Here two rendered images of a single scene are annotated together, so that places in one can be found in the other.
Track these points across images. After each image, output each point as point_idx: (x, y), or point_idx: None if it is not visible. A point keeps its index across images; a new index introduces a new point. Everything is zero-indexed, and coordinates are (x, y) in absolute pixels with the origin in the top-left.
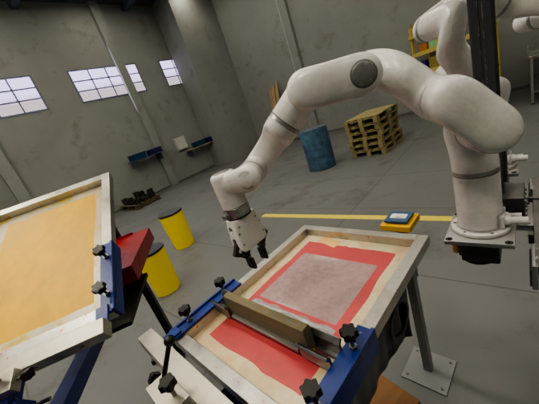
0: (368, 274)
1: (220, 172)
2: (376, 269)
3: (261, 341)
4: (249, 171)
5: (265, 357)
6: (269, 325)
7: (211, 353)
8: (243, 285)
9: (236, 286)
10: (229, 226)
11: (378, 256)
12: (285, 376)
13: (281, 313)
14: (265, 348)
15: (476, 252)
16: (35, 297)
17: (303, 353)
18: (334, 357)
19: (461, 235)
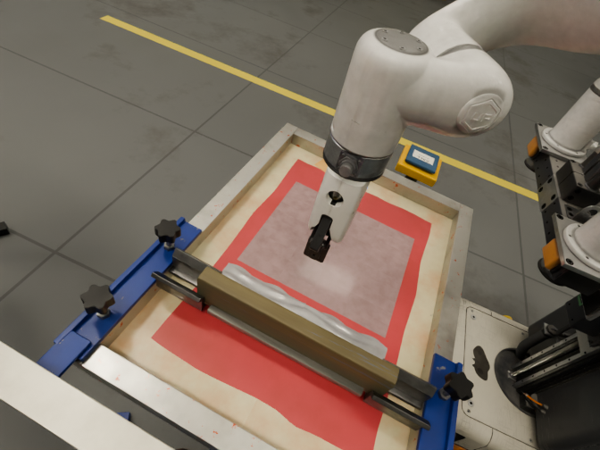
0: (406, 252)
1: (407, 45)
2: (414, 245)
3: (273, 362)
4: (508, 95)
5: (291, 395)
6: (312, 351)
7: (191, 399)
8: (203, 234)
9: (194, 237)
10: (340, 190)
11: (411, 222)
12: (337, 430)
13: (295, 305)
14: (285, 376)
15: (578, 280)
16: None
17: (374, 402)
18: (412, 405)
19: (582, 260)
